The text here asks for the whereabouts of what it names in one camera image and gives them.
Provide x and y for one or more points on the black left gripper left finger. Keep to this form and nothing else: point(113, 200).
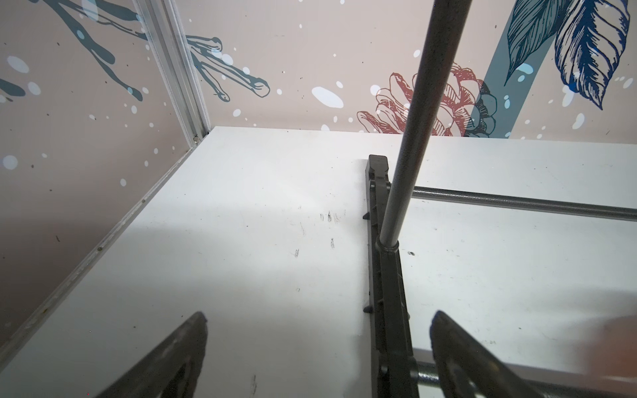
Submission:
point(171, 369)

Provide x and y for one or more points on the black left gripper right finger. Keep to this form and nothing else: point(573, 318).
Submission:
point(465, 367)

